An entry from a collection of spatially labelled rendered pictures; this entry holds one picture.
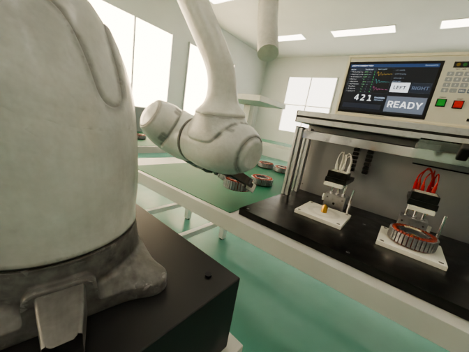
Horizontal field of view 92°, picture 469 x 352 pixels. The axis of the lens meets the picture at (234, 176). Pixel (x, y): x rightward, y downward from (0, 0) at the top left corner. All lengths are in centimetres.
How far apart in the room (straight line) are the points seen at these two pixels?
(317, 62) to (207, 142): 765
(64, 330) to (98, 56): 20
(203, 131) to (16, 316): 33
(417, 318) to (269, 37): 178
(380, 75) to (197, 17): 65
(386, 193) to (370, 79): 43
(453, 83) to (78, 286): 95
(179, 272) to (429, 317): 47
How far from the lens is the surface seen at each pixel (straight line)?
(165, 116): 51
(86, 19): 24
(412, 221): 93
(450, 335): 62
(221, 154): 40
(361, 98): 94
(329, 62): 788
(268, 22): 206
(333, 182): 86
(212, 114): 42
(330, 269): 60
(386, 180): 104
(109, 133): 22
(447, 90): 93
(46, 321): 23
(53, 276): 25
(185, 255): 32
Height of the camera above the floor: 103
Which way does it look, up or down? 14 degrees down
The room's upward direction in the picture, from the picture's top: 10 degrees clockwise
